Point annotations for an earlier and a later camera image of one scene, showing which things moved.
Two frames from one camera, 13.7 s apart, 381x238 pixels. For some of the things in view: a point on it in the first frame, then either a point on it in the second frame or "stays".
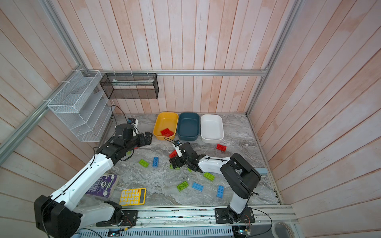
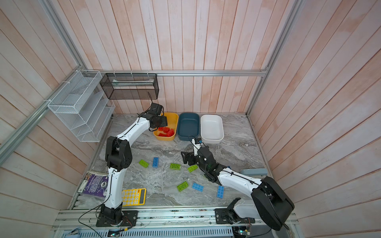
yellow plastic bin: [165, 126] stays
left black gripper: [143, 142] → [164, 122]
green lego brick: [144, 163] stays
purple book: [104, 186] stays
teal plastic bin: [188, 126] stays
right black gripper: [177, 159] → [189, 155]
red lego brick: [173, 154] → [170, 133]
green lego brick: [171, 166] stays
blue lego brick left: [156, 160] stays
